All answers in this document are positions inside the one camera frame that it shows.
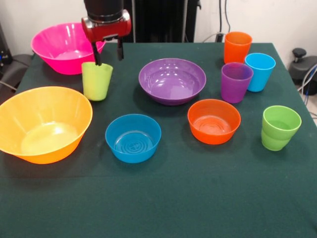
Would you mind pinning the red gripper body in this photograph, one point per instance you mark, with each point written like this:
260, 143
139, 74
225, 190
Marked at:
106, 29

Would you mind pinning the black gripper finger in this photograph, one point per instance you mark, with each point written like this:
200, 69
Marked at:
97, 57
120, 50

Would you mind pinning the lime yellow cup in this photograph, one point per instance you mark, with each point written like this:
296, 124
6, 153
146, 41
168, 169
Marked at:
95, 86

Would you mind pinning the black computer tower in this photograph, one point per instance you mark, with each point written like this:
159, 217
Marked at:
3, 49

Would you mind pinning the large pink bowl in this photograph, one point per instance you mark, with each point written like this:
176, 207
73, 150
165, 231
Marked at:
49, 42

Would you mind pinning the purple bowl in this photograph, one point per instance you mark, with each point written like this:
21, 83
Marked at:
173, 81

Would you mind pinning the large orange yellow bowl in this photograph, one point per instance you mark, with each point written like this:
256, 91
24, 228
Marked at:
37, 106

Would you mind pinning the black power adapter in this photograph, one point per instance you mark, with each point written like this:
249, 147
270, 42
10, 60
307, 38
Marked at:
219, 37

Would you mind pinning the small blue bowl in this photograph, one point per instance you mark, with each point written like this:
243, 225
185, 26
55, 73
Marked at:
133, 155

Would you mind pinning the orange cup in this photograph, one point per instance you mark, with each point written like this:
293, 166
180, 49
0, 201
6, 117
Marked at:
235, 53

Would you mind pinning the purple cup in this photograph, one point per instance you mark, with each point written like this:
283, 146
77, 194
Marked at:
234, 91

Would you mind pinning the small orange bowl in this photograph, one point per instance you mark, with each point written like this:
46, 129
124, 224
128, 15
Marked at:
213, 138

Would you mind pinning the blue cup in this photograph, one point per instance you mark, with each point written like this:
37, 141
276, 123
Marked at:
262, 74

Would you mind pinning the dark green tablecloth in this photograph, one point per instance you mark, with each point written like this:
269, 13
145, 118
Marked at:
173, 198

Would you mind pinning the green cup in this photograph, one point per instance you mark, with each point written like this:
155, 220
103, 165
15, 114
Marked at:
275, 143
282, 116

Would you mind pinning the black equipment with knob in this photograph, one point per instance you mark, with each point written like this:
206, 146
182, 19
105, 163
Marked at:
303, 67

